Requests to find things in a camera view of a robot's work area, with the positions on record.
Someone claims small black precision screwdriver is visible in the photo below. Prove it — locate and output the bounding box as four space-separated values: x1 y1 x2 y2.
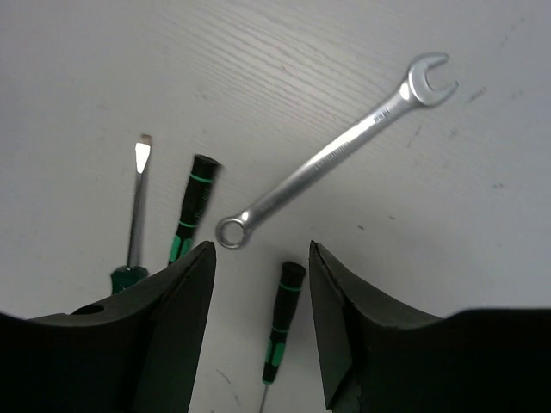
258 262 306 412

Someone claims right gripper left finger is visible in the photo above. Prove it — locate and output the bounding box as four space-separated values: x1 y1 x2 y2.
1 241 215 412

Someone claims silver combination wrench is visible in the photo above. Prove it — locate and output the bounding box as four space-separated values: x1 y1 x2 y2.
215 52 459 250

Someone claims green handled screwdriver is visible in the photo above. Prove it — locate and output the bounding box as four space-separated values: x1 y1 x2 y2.
110 134 152 295

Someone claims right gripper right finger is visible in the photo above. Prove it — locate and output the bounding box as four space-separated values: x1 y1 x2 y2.
309 242 550 412

